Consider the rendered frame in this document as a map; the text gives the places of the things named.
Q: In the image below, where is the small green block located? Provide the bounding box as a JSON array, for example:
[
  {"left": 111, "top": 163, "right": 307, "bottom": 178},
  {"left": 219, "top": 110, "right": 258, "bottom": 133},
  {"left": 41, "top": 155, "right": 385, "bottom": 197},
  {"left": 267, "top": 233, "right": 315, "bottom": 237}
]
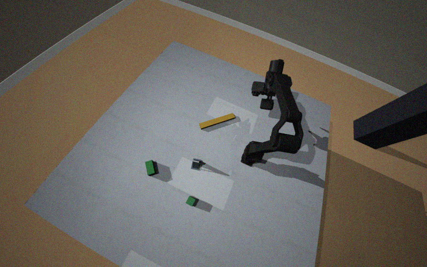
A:
[{"left": 186, "top": 196, "right": 195, "bottom": 206}]

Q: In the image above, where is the yellow bar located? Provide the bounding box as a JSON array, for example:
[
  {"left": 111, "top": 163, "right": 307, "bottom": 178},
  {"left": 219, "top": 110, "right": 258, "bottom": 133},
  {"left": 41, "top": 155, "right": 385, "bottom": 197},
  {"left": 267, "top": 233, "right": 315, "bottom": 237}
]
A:
[{"left": 199, "top": 113, "right": 235, "bottom": 129}]

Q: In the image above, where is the green rectangular block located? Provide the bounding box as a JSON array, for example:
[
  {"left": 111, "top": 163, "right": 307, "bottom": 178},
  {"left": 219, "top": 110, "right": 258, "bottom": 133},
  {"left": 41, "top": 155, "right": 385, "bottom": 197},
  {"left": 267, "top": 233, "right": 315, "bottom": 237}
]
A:
[{"left": 145, "top": 160, "right": 156, "bottom": 176}]

